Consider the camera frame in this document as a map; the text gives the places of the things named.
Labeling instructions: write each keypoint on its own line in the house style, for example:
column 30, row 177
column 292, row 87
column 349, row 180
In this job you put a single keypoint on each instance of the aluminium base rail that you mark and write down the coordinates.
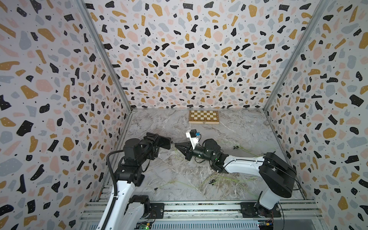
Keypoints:
column 232, row 215

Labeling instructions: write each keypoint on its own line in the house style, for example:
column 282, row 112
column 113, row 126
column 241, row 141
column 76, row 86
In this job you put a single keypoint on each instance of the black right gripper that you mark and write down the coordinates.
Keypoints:
column 182, row 147

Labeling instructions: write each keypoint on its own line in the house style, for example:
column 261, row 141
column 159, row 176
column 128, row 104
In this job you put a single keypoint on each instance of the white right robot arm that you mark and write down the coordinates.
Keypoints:
column 279, row 176

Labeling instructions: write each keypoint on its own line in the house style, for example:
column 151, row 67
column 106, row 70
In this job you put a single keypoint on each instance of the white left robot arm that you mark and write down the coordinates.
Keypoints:
column 124, row 209

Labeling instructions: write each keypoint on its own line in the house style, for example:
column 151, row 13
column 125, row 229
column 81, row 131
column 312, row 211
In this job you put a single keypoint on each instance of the wooden chessboard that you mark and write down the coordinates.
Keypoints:
column 204, row 117

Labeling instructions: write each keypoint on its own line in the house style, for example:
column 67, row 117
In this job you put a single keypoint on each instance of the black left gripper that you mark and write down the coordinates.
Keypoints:
column 150, row 143

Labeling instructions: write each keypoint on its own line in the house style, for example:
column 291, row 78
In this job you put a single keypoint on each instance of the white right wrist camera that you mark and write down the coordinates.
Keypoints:
column 194, row 137

